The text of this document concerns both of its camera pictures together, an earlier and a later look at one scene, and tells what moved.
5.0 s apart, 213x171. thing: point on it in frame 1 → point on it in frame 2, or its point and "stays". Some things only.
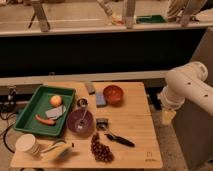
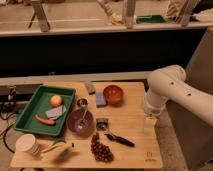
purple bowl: x=81 y=122 stays
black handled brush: x=103 y=124 stays
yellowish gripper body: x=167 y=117 → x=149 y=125
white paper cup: x=27 y=143 stays
